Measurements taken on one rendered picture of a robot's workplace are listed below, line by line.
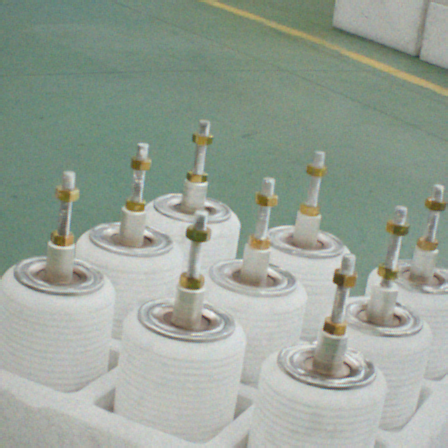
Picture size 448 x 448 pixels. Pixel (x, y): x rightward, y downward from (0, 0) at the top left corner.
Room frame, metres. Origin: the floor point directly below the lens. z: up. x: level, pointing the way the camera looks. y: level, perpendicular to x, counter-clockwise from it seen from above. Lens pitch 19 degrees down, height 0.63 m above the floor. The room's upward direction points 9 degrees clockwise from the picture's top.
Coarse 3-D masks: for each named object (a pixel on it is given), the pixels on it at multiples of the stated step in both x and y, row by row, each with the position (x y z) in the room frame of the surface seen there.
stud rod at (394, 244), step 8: (400, 208) 0.92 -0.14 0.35; (400, 216) 0.92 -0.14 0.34; (400, 224) 0.92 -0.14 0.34; (392, 240) 0.92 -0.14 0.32; (400, 240) 0.92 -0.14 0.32; (392, 248) 0.92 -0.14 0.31; (392, 256) 0.92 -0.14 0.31; (392, 264) 0.92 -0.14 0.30; (384, 280) 0.92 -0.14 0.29; (392, 280) 0.92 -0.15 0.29
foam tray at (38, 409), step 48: (0, 384) 0.84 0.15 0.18; (96, 384) 0.87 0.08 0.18; (240, 384) 0.91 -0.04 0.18; (432, 384) 0.96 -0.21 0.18; (0, 432) 0.84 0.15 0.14; (48, 432) 0.82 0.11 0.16; (96, 432) 0.80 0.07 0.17; (144, 432) 0.80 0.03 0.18; (240, 432) 0.83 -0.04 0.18; (384, 432) 0.86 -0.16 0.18; (432, 432) 0.87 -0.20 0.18
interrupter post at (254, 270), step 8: (248, 248) 0.96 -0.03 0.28; (248, 256) 0.96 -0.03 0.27; (256, 256) 0.96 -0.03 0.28; (264, 256) 0.96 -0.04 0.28; (248, 264) 0.96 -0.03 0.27; (256, 264) 0.96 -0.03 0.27; (264, 264) 0.96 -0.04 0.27; (248, 272) 0.96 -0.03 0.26; (256, 272) 0.96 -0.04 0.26; (264, 272) 0.96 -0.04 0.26; (248, 280) 0.96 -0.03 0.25; (256, 280) 0.96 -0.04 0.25; (264, 280) 0.97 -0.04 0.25
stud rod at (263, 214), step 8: (264, 184) 0.97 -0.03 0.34; (272, 184) 0.97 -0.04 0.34; (264, 192) 0.97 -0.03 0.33; (272, 192) 0.97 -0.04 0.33; (264, 208) 0.97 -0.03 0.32; (264, 216) 0.97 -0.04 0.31; (256, 224) 0.97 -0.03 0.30; (264, 224) 0.97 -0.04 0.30; (256, 232) 0.97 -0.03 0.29; (264, 232) 0.97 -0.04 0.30
